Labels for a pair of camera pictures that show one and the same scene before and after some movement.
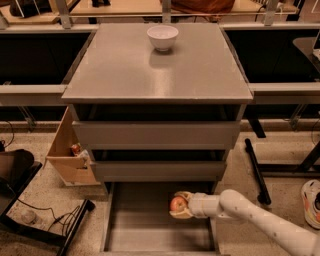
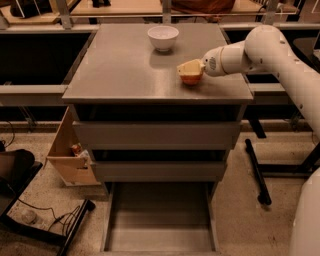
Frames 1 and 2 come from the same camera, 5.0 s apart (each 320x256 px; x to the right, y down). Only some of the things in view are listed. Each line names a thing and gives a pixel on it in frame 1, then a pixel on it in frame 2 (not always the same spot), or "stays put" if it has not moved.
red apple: [178, 203] to [191, 80]
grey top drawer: [157, 135] stays put
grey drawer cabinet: [157, 102] stays put
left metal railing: [44, 94] stays put
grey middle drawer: [160, 170] stays put
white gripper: [197, 205] to [211, 64]
